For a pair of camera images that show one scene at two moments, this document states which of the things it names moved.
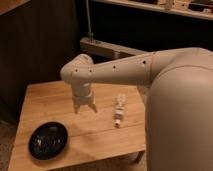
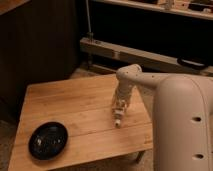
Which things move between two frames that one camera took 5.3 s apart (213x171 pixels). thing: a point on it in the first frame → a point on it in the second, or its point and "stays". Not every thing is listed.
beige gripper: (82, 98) → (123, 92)
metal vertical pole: (90, 34) stays
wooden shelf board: (172, 10) stays
